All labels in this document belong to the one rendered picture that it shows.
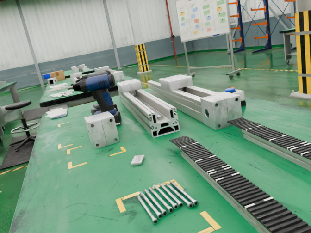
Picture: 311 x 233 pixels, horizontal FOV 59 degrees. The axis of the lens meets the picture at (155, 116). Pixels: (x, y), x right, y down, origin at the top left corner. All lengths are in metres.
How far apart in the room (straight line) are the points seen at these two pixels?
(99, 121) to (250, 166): 0.51
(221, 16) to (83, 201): 6.04
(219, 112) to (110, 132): 0.37
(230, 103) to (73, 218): 0.57
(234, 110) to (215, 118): 0.07
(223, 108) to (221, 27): 5.65
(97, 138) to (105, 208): 0.39
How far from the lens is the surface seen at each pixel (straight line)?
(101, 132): 0.95
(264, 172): 0.64
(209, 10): 6.69
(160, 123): 0.93
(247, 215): 0.50
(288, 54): 7.30
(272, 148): 0.73
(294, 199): 0.56
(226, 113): 0.91
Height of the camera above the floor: 1.09
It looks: 15 degrees down
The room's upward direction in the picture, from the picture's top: 11 degrees counter-clockwise
